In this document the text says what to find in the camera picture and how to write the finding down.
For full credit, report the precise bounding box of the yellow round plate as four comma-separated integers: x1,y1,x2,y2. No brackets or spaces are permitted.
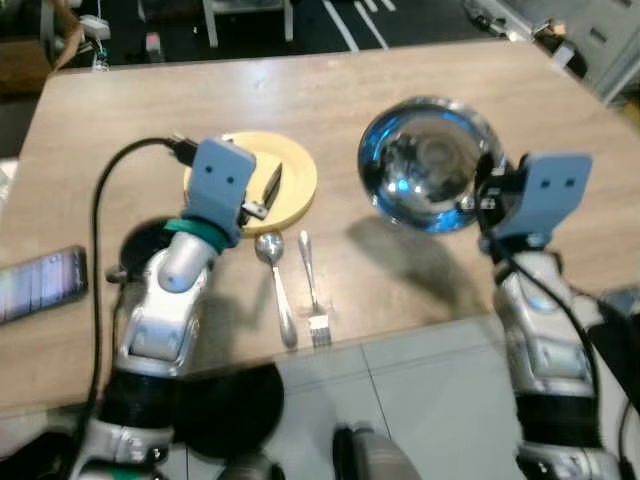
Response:
183,131,319,237

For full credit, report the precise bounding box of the shiny steel bowl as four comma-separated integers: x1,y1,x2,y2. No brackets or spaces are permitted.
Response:
357,96,509,235

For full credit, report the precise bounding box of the silver spoon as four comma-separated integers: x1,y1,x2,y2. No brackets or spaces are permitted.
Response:
254,231,300,350

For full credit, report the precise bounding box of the silver fork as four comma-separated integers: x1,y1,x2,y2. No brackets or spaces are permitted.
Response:
296,230,334,349

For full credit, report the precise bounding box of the white stool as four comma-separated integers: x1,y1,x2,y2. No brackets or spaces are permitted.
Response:
202,0,295,49

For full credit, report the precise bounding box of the black rug with white lines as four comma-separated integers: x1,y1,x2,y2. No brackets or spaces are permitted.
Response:
100,0,506,69

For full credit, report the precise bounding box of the black floor mat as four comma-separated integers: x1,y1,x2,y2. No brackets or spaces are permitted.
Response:
588,288,640,411

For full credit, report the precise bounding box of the black round stool seat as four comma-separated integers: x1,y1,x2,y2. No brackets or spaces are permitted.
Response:
172,362,287,459

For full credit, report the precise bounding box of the black smartphone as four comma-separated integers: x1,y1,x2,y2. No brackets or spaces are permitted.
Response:
0,245,90,327

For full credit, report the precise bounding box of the grey robot leg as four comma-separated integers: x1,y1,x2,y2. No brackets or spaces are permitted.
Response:
332,424,422,480

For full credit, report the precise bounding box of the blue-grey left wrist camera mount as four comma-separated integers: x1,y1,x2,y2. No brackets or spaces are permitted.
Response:
184,138,257,243

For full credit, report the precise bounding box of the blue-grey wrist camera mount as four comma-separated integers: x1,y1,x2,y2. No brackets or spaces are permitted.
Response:
490,152,594,247
184,138,257,243

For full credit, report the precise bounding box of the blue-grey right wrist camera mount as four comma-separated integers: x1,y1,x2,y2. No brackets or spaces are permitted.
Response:
490,152,594,247

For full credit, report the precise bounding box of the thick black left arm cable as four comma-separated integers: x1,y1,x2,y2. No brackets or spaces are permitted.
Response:
88,136,201,421

